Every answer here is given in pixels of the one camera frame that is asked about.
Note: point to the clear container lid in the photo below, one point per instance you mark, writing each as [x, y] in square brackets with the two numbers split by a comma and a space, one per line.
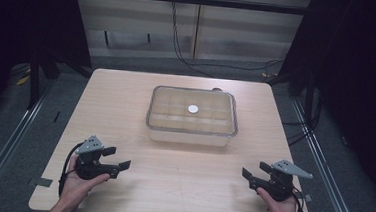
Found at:
[192, 114]

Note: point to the black metal stand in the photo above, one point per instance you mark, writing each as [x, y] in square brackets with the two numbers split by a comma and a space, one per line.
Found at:
[34, 82]

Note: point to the grey tape piece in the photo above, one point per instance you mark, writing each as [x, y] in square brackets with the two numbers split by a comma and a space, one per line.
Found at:
[44, 182]

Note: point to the metal floor rail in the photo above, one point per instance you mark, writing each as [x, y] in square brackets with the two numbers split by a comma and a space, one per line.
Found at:
[9, 143]
[325, 165]

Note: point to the person's left hand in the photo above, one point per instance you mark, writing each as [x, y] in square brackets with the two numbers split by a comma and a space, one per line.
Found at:
[76, 187]

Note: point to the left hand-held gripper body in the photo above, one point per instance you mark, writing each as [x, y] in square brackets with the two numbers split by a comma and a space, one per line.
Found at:
[88, 167]

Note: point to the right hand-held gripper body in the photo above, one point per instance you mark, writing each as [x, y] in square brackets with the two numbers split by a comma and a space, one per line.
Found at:
[278, 185]

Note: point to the black horizontal bar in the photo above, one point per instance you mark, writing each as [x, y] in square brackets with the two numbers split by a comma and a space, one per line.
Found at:
[190, 0]

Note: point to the yellow floor object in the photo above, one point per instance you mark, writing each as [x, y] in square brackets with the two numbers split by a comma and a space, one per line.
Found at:
[22, 80]

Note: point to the clear plastic container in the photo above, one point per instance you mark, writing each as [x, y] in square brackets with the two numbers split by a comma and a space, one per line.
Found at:
[190, 137]

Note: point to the black curtain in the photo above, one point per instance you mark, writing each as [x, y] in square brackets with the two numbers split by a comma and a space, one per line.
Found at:
[24, 24]
[362, 64]

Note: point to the person's right hand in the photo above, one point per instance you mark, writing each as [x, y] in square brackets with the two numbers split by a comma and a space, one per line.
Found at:
[279, 209]

